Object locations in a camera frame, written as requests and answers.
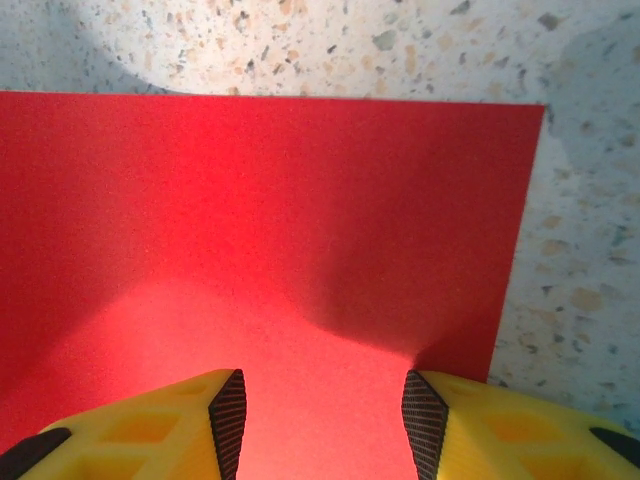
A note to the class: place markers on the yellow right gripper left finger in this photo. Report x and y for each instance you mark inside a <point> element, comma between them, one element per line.
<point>150,440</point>

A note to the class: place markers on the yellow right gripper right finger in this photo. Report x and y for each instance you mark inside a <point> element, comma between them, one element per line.
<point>500,440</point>

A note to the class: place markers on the red square paper sheet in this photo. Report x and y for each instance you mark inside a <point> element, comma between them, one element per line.
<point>225,225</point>

